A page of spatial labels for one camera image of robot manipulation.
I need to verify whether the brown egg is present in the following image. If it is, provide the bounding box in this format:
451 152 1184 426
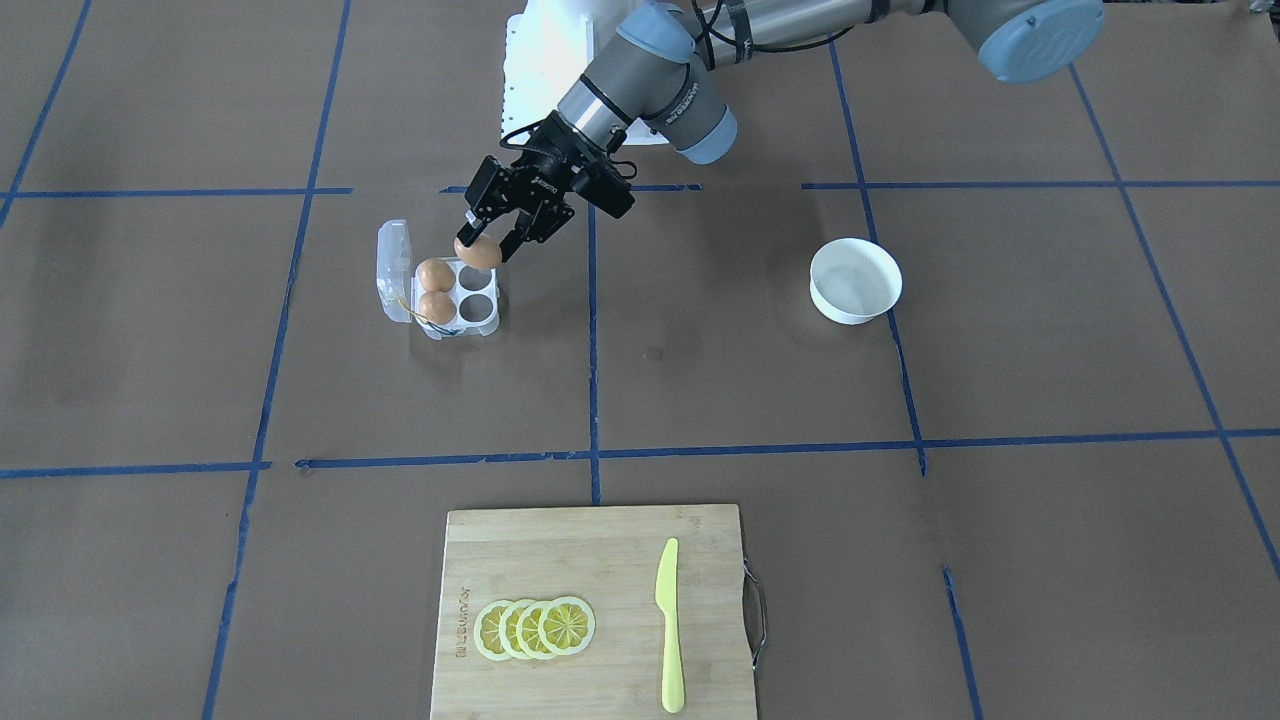
454 234 504 272

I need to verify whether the yellow-green plastic knife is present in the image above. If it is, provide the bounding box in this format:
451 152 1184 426
654 537 686 714

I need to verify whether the bamboo cutting board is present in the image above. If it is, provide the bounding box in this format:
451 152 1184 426
429 503 758 719

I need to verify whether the clear plastic egg carton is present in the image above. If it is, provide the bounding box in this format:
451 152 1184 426
375 219 500 340

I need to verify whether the lemon slice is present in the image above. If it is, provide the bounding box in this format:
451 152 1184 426
472 600 512 662
540 596 596 657
515 601 556 661
498 598 532 660

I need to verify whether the brown egg lower carton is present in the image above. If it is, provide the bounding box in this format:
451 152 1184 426
416 292 458 325

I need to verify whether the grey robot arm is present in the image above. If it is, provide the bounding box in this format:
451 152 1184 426
454 1 1105 270

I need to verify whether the white round bowl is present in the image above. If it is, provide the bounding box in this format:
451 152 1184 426
809 238 902 325

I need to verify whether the brown egg carton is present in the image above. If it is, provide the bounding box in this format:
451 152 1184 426
416 292 458 325
415 258 457 293

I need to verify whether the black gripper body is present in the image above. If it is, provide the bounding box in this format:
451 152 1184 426
470 111 609 218

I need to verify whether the lemon slice top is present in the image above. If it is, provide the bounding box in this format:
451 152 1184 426
540 596 596 657

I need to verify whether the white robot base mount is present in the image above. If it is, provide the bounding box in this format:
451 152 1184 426
499 0 681 149

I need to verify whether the brown egg upper carton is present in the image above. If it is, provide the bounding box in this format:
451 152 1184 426
415 258 457 293

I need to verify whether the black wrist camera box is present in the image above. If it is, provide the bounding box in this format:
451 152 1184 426
570 159 635 219

